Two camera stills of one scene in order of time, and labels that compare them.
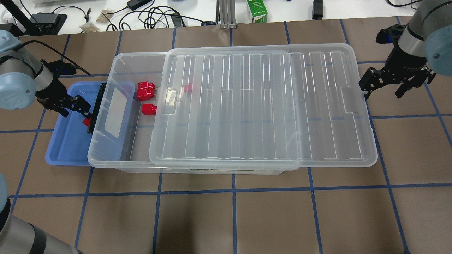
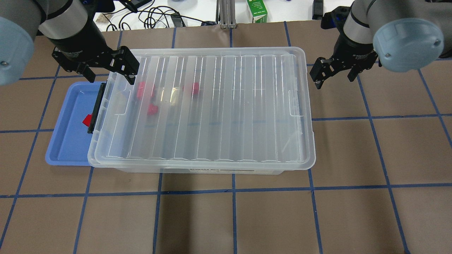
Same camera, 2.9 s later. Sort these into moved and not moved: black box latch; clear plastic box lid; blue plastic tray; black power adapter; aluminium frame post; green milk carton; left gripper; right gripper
Moved: right gripper; left gripper; clear plastic box lid
Not moved: black power adapter; aluminium frame post; green milk carton; blue plastic tray; black box latch
